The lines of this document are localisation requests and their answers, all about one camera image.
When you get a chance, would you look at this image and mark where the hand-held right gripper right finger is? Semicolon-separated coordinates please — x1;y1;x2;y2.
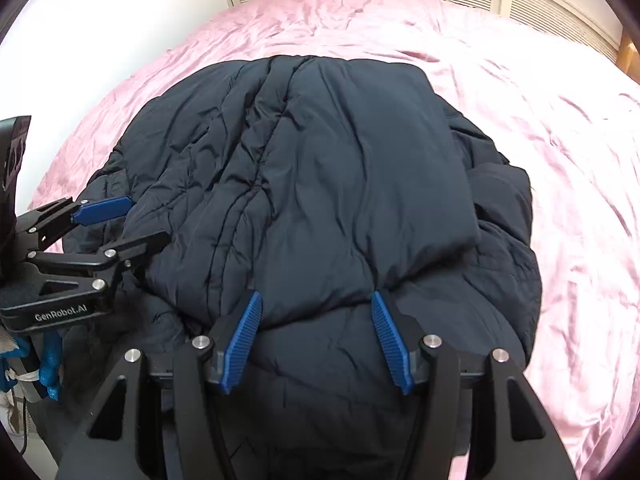
371;291;578;480

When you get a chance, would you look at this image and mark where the wooden headboard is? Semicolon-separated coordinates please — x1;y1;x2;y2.
616;30;640;83

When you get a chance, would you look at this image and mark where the pink duvet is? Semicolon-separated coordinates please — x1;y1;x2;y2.
27;0;640;480

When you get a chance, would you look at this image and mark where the black puffer coat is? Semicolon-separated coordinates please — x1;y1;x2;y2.
60;55;543;480

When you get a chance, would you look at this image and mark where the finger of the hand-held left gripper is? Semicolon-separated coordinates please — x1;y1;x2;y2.
15;196;134;251
25;231;171;291

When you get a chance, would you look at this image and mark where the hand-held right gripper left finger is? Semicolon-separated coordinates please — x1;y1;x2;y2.
55;290;264;480

